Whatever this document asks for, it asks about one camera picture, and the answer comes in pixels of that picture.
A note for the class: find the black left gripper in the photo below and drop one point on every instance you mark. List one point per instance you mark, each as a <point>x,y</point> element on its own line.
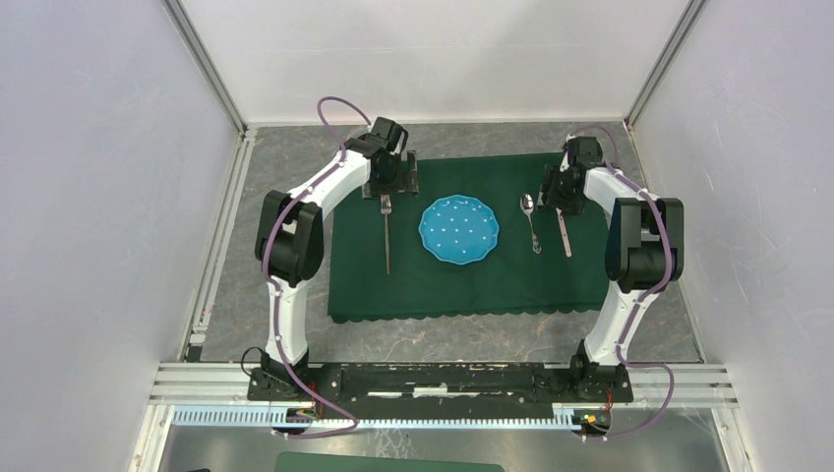
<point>404,182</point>

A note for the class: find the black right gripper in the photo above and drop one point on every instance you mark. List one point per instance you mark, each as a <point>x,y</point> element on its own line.
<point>552,177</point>

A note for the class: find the black handled knife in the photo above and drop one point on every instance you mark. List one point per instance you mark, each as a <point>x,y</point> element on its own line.
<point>564,233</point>

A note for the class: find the silver fork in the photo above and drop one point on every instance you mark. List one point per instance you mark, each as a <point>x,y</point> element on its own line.
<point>386,210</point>

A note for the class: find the silver spoon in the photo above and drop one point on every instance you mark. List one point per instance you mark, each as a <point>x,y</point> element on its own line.
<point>527,206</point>

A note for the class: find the blue polka dot plate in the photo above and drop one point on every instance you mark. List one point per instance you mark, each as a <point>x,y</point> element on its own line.
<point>459,230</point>

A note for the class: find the dark green cloth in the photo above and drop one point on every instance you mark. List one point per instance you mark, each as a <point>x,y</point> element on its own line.
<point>511,280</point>

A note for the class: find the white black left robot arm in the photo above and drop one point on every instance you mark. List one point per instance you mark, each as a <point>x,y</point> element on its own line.
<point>290,241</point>

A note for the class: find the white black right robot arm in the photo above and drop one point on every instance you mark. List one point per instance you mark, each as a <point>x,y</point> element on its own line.
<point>644,253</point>

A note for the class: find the green mat at bottom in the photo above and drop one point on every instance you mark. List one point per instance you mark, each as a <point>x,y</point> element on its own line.
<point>308,462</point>

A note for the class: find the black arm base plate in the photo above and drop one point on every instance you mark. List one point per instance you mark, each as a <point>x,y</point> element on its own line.
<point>432,391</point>

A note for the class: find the aluminium frame rails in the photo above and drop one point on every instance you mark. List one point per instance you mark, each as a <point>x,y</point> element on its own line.
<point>703,428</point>

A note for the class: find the blue slotted cable duct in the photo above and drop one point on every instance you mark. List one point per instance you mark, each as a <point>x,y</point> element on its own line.
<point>279,417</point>

